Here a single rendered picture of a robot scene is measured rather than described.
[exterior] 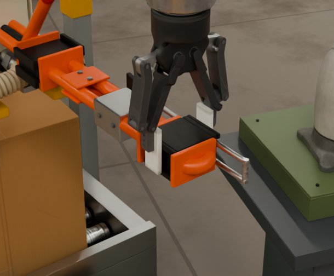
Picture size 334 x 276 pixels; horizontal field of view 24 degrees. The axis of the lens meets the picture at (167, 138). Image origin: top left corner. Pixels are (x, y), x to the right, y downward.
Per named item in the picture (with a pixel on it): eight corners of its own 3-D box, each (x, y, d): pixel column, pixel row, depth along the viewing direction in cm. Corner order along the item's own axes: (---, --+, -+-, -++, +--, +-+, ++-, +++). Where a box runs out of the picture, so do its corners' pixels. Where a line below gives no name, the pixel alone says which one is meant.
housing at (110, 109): (92, 124, 121) (91, 98, 119) (128, 111, 125) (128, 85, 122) (118, 143, 116) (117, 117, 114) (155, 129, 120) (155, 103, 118)
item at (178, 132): (136, 161, 112) (136, 130, 109) (178, 144, 116) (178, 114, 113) (173, 188, 106) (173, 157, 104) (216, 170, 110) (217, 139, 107)
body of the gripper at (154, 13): (189, -12, 104) (188, 53, 109) (135, 3, 100) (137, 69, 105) (225, 6, 99) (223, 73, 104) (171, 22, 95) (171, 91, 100)
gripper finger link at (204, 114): (196, 103, 111) (200, 101, 111) (195, 145, 115) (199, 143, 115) (209, 111, 109) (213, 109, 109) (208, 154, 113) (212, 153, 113)
